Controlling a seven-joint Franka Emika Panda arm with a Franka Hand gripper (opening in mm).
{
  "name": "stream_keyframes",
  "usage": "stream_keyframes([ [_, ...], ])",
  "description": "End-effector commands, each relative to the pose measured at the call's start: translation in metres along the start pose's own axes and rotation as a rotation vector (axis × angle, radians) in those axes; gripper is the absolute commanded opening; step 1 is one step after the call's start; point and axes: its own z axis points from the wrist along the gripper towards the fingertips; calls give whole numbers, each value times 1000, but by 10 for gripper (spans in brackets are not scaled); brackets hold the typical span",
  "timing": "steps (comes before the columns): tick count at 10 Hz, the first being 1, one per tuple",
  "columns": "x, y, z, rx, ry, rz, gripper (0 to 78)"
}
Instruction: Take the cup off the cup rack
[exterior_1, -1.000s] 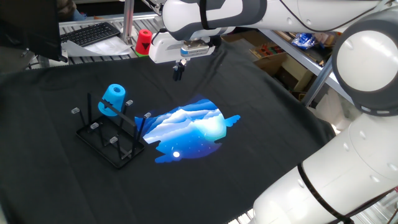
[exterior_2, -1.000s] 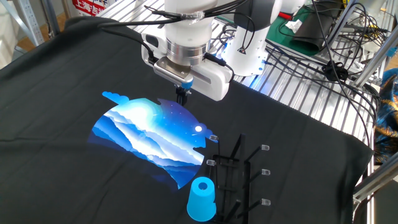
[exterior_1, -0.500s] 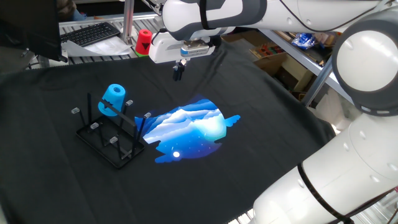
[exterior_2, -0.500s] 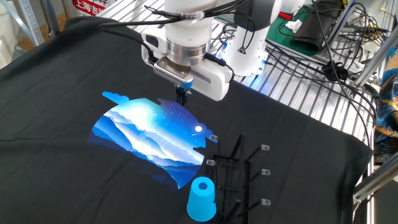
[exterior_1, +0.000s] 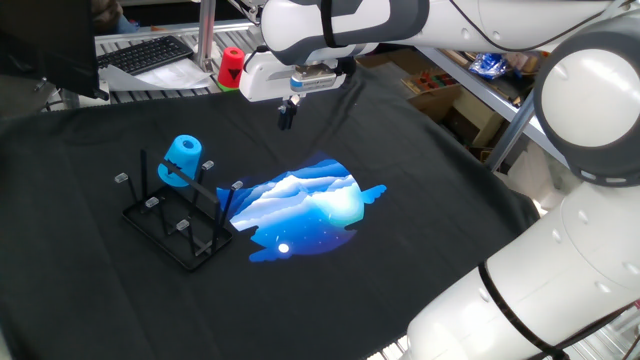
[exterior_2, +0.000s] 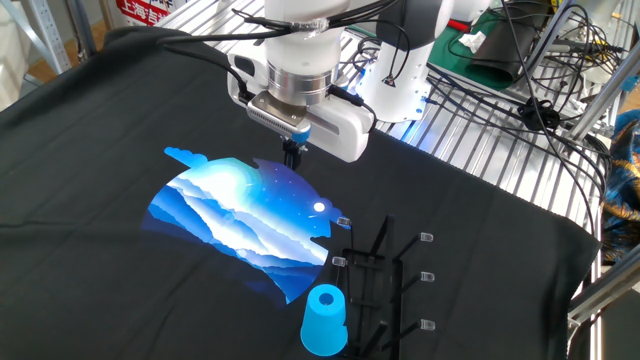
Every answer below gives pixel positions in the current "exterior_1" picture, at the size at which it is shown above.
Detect black monitor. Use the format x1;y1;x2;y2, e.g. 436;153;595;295
0;0;110;101

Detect white paper sheet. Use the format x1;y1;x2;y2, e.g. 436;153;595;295
98;58;214;92

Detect aluminium post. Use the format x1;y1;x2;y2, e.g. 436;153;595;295
194;0;217;72

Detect grey metal shelf frame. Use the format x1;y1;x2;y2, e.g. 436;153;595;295
414;44;571;172

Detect wooden tray with coloured blocks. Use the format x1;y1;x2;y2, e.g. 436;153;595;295
399;69;464;96

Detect red cone with green base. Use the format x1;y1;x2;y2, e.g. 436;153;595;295
217;46;246;93

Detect black wire cup rack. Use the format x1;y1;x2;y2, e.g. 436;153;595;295
113;148;245;273

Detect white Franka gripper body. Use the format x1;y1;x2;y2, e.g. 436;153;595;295
238;49;347;104

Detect blue plastic cup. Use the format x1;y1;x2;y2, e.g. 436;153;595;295
157;133;204;189

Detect blue plastic bag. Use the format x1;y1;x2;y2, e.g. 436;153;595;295
467;52;510;80

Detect cardboard box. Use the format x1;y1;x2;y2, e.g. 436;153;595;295
407;84;505;149

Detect black cloth with blue print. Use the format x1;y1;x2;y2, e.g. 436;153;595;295
0;64;541;360

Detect person in dark clothes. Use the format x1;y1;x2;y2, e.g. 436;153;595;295
89;0;139;35

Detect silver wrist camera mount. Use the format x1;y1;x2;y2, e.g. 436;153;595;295
289;63;338;95

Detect black computer keyboard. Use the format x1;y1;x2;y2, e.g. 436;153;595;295
95;34;195;76

